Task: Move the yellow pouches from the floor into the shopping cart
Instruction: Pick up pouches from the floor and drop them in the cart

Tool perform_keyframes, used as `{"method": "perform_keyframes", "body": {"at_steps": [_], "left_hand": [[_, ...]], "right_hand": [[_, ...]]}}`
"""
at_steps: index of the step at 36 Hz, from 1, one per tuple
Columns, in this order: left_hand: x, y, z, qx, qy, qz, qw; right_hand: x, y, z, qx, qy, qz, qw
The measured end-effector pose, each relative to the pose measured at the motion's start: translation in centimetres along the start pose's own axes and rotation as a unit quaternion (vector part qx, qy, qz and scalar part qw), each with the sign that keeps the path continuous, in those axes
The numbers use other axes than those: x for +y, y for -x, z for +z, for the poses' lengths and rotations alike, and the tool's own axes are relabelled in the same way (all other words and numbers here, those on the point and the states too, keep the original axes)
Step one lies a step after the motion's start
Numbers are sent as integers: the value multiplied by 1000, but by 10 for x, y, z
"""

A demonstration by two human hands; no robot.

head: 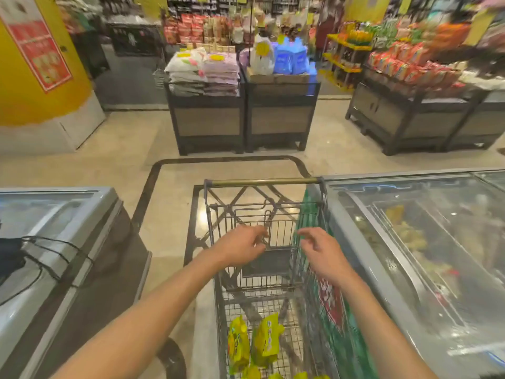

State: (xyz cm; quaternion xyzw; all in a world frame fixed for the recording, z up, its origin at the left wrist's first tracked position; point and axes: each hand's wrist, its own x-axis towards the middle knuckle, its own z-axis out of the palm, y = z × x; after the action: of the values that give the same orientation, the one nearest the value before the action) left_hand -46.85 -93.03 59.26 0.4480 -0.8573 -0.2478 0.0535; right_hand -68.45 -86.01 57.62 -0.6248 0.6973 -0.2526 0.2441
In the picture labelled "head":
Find white detergent jug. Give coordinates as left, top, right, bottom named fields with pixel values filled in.
left=249, top=33, right=276, bottom=75

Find black cable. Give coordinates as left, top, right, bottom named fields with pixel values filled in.
left=0, top=234, right=95, bottom=306

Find green checked chest freezer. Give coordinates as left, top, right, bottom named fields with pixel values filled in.
left=296, top=168, right=505, bottom=379

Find pale frozen food packs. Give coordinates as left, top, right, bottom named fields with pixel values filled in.
left=355, top=205, right=462, bottom=281

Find person's left forearm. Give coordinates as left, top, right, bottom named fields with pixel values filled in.
left=51, top=250, right=234, bottom=379

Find stack of white pink bags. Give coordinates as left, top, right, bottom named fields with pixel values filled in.
left=164, top=49, right=241, bottom=97

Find grey wire shopping cart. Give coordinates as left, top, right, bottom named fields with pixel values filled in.
left=203, top=176, right=340, bottom=379

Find black device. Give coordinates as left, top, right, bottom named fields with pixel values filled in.
left=0, top=237, right=26, bottom=287

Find group of yellow pouches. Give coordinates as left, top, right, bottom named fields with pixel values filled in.
left=227, top=311, right=332, bottom=379

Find person's left hand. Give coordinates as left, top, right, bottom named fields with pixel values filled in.
left=209, top=224, right=269, bottom=270

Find black display bin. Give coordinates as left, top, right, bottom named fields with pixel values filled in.
left=105, top=17, right=166, bottom=58

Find blue refill pouch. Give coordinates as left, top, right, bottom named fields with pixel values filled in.
left=291, top=37, right=311, bottom=75
left=272, top=38, right=294, bottom=75

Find cardboard tray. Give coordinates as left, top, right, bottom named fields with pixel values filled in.
left=245, top=66, right=312, bottom=84

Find red white poster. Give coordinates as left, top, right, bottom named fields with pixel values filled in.
left=0, top=0, right=73, bottom=93

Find row of red brown packets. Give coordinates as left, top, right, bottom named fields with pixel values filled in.
left=164, top=11, right=253, bottom=48

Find pile of red snack packets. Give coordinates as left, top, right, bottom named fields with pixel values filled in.
left=367, top=41, right=466, bottom=95

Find person's right hand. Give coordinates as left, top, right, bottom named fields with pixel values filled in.
left=296, top=227, right=353, bottom=289

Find yellow display rack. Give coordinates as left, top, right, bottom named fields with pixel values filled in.
left=321, top=33, right=373, bottom=91

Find dark sided grey chest freezer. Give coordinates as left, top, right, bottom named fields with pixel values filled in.
left=0, top=187, right=153, bottom=379

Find person's right forearm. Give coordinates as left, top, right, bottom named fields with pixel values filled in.
left=333, top=274, right=439, bottom=379

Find dark wood panel display stand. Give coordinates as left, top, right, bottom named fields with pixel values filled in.
left=443, top=88, right=505, bottom=151
left=244, top=74, right=321, bottom=153
left=345, top=66, right=480, bottom=156
left=165, top=81, right=246, bottom=156

